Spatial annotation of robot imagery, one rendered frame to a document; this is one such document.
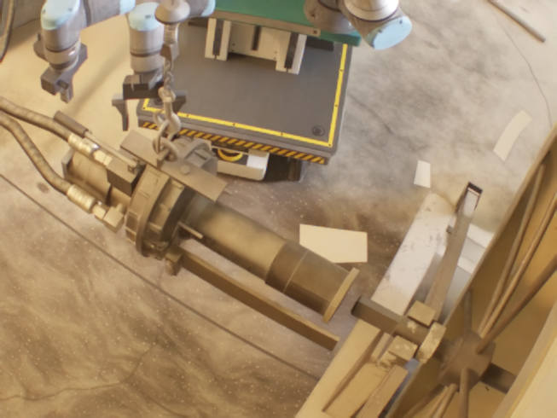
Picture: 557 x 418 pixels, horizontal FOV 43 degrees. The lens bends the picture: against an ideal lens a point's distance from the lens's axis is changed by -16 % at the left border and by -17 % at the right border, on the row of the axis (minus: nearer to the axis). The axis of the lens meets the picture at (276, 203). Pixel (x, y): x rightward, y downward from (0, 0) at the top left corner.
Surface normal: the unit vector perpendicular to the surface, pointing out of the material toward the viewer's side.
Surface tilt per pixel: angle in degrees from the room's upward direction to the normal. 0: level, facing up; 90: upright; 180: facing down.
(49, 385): 0
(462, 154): 0
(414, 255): 0
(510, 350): 32
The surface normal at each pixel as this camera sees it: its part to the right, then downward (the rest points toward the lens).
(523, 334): -0.21, 0.07
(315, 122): 0.11, -0.47
